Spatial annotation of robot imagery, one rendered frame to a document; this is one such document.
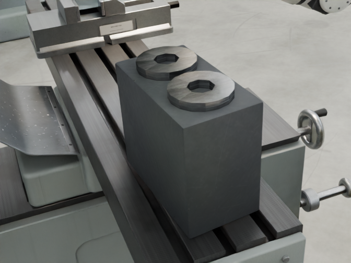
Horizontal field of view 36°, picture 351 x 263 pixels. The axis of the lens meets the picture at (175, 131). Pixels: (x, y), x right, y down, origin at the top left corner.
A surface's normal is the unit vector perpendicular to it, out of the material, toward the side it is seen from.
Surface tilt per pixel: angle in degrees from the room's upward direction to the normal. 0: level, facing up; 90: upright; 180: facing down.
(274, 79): 0
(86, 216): 90
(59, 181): 90
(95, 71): 0
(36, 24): 0
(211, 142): 90
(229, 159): 90
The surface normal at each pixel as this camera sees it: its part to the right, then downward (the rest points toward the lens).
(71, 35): 0.35, 0.50
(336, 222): -0.06, -0.84
